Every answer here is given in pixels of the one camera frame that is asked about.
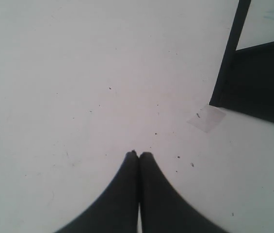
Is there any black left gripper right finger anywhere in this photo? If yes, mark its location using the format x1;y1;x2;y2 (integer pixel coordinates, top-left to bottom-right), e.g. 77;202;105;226
139;152;219;233

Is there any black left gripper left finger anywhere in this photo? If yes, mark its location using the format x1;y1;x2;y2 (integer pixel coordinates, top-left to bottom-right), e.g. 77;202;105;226
57;150;139;233

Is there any clear tape piece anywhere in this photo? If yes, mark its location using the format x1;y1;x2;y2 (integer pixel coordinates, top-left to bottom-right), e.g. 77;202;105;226
187;105;226;133

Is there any black metal shelf rack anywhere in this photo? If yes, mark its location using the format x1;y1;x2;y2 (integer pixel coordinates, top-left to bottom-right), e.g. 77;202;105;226
209;0;274;123

